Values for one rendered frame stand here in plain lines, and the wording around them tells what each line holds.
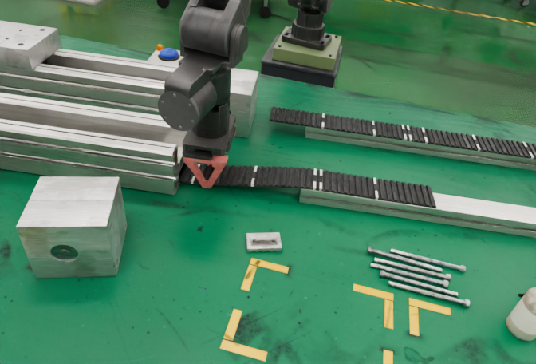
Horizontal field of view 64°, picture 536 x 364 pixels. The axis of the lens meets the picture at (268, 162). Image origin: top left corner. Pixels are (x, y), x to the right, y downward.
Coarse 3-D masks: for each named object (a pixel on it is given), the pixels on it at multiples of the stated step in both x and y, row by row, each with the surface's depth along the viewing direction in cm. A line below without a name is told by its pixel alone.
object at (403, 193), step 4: (396, 184) 71; (400, 184) 71; (404, 184) 71; (396, 188) 71; (400, 188) 70; (404, 188) 70; (400, 192) 69; (404, 192) 70; (408, 192) 70; (400, 196) 69; (404, 196) 69; (408, 196) 69; (400, 200) 68; (404, 200) 68; (408, 200) 68
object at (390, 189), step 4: (384, 180) 72; (392, 180) 72; (384, 184) 71; (388, 184) 71; (392, 184) 71; (384, 188) 70; (388, 188) 70; (392, 188) 70; (388, 192) 69; (392, 192) 69; (396, 192) 70; (388, 196) 68; (392, 196) 69; (396, 196) 69; (388, 200) 68; (392, 200) 68; (396, 200) 68
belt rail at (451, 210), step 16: (304, 192) 69; (320, 192) 69; (432, 192) 71; (352, 208) 70; (368, 208) 70; (384, 208) 70; (400, 208) 69; (416, 208) 68; (432, 208) 68; (448, 208) 68; (464, 208) 68; (480, 208) 69; (496, 208) 69; (512, 208) 70; (528, 208) 70; (464, 224) 69; (480, 224) 69; (496, 224) 69; (512, 224) 68; (528, 224) 68
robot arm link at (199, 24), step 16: (192, 0) 56; (208, 0) 58; (224, 0) 56; (240, 0) 56; (192, 16) 55; (208, 16) 55; (224, 16) 55; (240, 16) 57; (192, 32) 55; (208, 32) 55; (224, 32) 54; (192, 48) 58; (208, 48) 56; (224, 48) 55
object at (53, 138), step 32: (0, 96) 72; (0, 128) 65; (32, 128) 66; (64, 128) 72; (96, 128) 72; (128, 128) 71; (160, 128) 70; (0, 160) 69; (32, 160) 68; (64, 160) 67; (96, 160) 66; (128, 160) 66; (160, 160) 66; (160, 192) 69
